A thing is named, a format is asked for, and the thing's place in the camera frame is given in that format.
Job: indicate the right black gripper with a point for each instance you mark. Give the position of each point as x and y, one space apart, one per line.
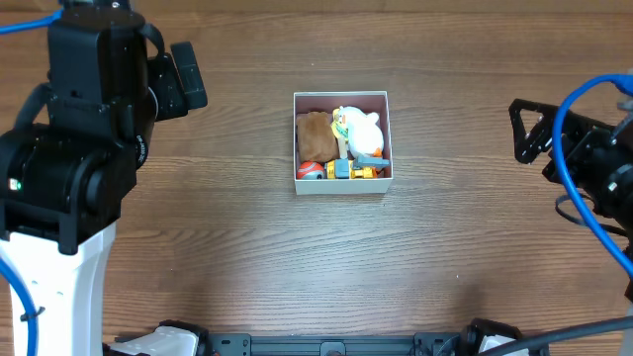
567 143

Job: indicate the white plush duck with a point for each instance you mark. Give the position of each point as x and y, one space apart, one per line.
364 135

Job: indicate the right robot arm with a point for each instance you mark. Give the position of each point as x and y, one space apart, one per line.
613 198

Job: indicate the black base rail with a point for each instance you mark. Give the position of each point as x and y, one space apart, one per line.
419 344

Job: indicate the red toy ball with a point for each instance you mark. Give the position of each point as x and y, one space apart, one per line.
310 170

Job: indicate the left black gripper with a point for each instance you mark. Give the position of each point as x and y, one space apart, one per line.
165 86

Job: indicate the white box pink inside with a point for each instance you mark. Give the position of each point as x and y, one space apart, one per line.
366 101

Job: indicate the brown plush block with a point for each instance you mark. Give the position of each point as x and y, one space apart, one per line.
315 139

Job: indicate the yellow toy excavator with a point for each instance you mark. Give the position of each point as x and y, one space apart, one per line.
362 167

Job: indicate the yellow rattle drum toy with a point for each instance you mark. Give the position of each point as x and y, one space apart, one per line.
340 131

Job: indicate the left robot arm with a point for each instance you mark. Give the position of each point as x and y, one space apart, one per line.
66 165

